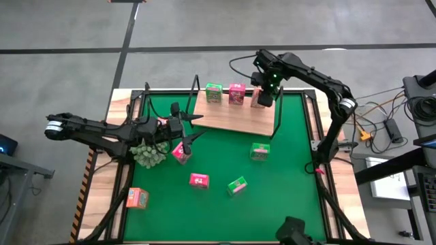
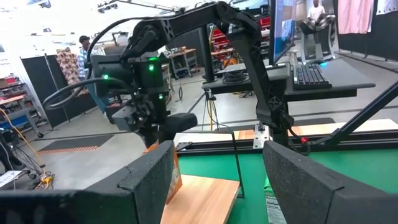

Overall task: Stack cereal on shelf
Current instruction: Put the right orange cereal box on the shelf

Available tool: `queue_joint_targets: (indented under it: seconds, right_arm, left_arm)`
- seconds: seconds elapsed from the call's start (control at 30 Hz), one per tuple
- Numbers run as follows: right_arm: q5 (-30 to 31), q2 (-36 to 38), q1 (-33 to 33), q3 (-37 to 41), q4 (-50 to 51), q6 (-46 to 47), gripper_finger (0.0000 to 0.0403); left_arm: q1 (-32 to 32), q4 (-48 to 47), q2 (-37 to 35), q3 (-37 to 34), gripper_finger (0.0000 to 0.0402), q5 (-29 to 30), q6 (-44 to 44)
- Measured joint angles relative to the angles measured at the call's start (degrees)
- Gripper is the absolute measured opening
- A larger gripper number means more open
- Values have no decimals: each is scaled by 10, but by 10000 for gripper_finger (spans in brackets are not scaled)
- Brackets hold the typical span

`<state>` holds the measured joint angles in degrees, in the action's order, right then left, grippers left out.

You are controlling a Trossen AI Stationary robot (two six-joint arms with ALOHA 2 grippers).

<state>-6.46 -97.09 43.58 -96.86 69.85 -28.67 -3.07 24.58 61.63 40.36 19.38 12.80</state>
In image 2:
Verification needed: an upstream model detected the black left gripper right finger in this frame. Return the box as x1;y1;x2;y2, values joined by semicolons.
262;139;398;224

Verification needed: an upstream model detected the black keyboard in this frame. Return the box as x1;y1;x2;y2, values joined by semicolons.
293;63;333;91

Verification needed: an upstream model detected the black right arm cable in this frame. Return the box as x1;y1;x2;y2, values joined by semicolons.
42;17;137;111

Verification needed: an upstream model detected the coiled black cable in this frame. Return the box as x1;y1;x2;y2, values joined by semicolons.
222;70;249;85

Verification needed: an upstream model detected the pink hanging cloth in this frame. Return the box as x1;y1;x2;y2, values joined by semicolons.
337;0;374;34

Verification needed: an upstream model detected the black desk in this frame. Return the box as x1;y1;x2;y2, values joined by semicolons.
201;58;376;103

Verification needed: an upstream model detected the light wooden plank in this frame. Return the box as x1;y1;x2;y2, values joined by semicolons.
234;119;398;141

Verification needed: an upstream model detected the white paper sheet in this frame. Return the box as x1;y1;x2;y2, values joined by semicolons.
0;170;22;188

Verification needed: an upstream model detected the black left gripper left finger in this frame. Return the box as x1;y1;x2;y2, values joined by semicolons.
0;139;175;224

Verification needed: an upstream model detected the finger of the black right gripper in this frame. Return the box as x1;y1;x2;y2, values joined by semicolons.
141;132;172;147

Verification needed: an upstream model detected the computer monitor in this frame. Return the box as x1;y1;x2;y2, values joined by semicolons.
269;0;298;66

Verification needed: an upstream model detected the black diagonal frame strut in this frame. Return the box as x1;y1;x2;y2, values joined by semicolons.
310;80;398;147

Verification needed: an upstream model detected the chair with striped cloth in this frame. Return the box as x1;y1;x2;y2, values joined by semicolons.
299;14;337;65

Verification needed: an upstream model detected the orange patterned hanging cloth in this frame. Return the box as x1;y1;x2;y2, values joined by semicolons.
55;49;90;97

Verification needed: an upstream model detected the aluminium bracket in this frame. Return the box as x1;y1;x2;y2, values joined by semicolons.
252;123;270;149

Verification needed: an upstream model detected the black partition panel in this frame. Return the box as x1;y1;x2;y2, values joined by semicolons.
20;54;98;129

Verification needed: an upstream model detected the green Apple Jacks cereal box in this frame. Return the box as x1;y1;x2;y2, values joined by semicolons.
263;176;287;224

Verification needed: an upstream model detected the wooden workbench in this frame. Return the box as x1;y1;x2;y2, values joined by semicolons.
167;47;200;79

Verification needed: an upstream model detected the white hanging cloth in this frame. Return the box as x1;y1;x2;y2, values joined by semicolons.
376;0;398;16

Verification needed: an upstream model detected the yellow cable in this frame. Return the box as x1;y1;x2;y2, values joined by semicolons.
0;107;54;189

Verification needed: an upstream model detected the orange Frosted Mini Wheats box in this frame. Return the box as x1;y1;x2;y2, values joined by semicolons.
144;141;183;205

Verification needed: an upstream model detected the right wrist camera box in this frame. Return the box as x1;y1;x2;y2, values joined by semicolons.
111;105;139;131

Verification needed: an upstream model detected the wooden shelf board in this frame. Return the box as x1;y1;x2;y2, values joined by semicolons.
160;174;241;224

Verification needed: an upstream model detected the storage rack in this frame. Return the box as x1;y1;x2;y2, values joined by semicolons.
0;74;44;138

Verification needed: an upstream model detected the black table frame rail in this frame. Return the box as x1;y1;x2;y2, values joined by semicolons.
175;129;398;156

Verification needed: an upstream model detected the person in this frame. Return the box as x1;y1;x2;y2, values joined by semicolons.
76;35;109;114
307;0;326;21

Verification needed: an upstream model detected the black floor mat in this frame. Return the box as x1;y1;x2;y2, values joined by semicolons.
37;134;115;155

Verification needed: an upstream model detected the red tool chest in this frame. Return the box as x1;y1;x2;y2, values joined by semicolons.
211;27;234;51

